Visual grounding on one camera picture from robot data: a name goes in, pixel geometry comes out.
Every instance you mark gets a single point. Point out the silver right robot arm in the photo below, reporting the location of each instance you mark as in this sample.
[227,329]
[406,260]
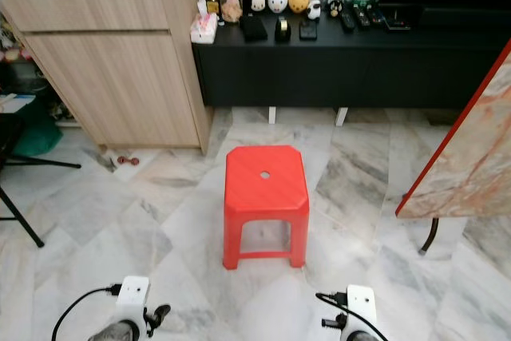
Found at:
[362,337]

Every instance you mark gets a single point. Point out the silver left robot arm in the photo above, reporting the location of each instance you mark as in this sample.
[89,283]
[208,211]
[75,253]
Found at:
[116,332]

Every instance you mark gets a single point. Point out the red plastic stool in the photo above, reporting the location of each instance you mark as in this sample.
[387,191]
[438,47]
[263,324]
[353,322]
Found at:
[267,197]

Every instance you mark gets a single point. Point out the small red dumbbell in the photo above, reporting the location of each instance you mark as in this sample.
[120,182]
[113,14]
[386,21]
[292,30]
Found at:
[127,160]

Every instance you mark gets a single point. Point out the marble table with red edge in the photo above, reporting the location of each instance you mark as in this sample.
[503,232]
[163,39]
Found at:
[463,157]

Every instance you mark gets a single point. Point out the green bag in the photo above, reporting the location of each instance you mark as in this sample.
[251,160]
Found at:
[40,135]

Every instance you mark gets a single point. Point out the black metal folding stand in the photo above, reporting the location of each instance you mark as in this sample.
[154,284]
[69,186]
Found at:
[12,149]

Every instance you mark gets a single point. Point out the light wooden cabinet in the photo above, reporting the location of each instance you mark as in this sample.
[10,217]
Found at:
[120,77]

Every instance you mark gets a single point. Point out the black low TV console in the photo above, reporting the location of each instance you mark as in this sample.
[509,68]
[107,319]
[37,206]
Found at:
[335,69]

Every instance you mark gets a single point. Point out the pink white tissue box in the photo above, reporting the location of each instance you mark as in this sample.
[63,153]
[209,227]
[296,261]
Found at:
[204,29]

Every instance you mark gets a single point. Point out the small black box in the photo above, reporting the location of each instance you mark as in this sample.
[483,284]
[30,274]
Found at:
[308,31]

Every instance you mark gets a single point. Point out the black remote control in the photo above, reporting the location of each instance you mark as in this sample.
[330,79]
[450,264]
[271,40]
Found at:
[347,21]
[363,18]

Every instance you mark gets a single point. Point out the black wallet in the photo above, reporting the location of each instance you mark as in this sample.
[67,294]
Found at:
[254,29]

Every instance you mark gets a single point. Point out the black flat tray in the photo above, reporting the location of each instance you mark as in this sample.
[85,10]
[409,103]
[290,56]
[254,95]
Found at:
[399,22]

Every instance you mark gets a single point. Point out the small white panda figure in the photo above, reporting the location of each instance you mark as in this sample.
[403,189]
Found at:
[314,9]

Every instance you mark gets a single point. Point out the small black toy figure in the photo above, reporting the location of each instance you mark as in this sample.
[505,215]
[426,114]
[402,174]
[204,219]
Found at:
[334,4]

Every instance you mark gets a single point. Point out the red lidded snack jar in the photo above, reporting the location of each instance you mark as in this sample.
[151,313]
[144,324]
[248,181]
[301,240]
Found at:
[231,3]

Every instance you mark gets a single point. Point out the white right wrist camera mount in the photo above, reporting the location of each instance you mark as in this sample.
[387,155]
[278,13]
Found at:
[362,305]

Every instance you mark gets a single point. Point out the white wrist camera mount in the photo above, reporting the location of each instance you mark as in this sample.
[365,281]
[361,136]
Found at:
[362,305]
[132,295]

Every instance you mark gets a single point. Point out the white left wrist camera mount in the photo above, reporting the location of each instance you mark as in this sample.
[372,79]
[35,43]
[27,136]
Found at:
[132,295]

